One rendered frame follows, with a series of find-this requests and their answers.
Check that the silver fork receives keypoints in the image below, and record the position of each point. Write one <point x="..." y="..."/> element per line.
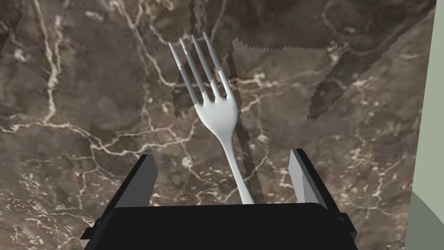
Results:
<point x="219" y="116"/>

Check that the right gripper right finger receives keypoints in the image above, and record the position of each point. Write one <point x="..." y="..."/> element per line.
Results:
<point x="308" y="182"/>

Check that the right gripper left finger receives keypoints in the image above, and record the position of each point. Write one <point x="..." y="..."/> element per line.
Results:
<point x="137" y="187"/>

